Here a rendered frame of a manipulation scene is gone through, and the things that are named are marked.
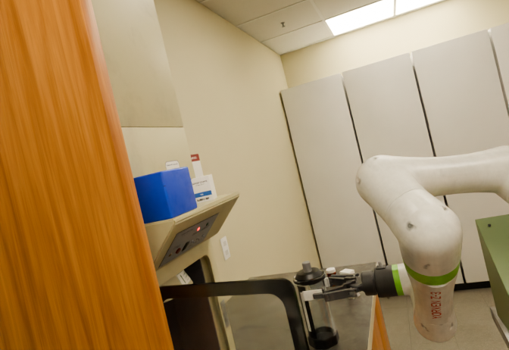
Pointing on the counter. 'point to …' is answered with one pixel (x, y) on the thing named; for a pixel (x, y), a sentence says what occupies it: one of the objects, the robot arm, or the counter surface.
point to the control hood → (167, 226)
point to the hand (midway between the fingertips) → (313, 289)
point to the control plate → (188, 239)
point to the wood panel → (67, 181)
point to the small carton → (204, 189)
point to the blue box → (165, 194)
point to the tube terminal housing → (154, 160)
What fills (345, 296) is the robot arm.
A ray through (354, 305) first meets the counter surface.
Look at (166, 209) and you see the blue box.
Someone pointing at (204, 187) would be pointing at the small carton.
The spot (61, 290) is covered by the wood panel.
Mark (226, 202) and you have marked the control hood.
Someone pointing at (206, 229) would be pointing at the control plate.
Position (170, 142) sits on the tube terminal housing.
